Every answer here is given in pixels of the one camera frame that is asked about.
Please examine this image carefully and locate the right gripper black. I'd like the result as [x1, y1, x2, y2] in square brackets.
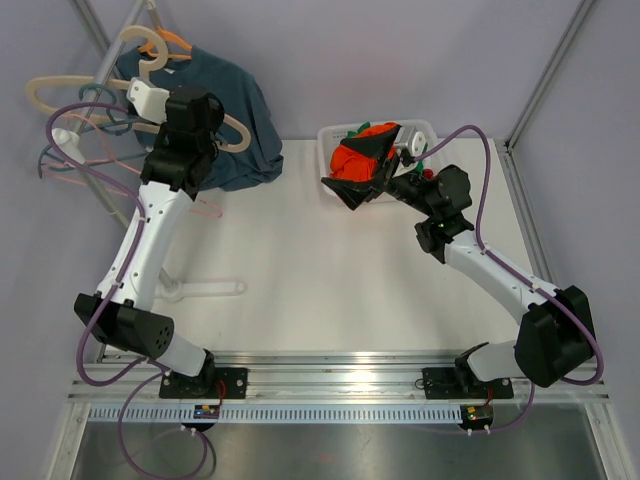
[324, 126, 438, 219]

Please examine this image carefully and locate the orange t shirt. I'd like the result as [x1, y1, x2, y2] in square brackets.
[330, 146, 376, 182]

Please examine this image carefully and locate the blue hanger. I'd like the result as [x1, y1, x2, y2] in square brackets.
[37, 83, 148, 179]

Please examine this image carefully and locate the pink wire hanger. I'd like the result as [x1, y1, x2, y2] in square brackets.
[41, 112, 223, 220]

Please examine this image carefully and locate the green t shirt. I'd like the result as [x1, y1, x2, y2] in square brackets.
[346, 122, 371, 138]

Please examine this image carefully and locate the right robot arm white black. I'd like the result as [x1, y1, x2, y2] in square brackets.
[321, 122, 604, 398]

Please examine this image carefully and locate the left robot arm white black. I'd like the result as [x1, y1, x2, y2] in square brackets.
[74, 78, 225, 398]

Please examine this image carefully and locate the blue grey t shirt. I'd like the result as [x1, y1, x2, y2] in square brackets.
[115, 43, 285, 193]

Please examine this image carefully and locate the orange hanger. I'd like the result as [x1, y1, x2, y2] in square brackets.
[138, 28, 193, 60]

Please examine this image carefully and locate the white plastic basket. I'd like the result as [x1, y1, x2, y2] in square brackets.
[316, 119, 450, 178]

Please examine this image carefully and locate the white metal clothes rack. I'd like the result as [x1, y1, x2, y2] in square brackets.
[50, 0, 248, 301]

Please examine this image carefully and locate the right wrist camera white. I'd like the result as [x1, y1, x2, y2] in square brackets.
[394, 126, 428, 166]

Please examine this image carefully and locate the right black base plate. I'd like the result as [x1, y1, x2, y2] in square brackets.
[421, 367, 514, 400]

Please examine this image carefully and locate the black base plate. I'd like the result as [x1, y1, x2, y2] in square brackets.
[159, 367, 249, 400]
[421, 367, 514, 400]

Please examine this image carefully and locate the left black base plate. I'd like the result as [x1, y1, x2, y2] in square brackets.
[159, 367, 249, 400]

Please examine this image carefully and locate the aluminium mounting rail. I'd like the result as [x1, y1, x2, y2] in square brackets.
[66, 350, 611, 404]

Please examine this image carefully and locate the white slotted cable duct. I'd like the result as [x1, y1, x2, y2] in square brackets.
[89, 403, 462, 425]

